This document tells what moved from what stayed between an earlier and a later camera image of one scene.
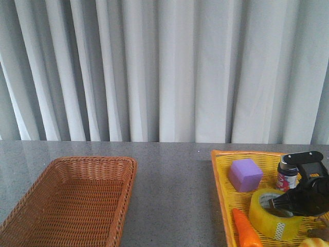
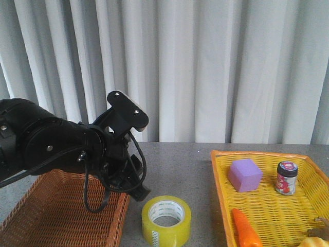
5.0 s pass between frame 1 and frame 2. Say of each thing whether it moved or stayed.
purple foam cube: stayed
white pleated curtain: stayed
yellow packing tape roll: moved
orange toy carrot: stayed
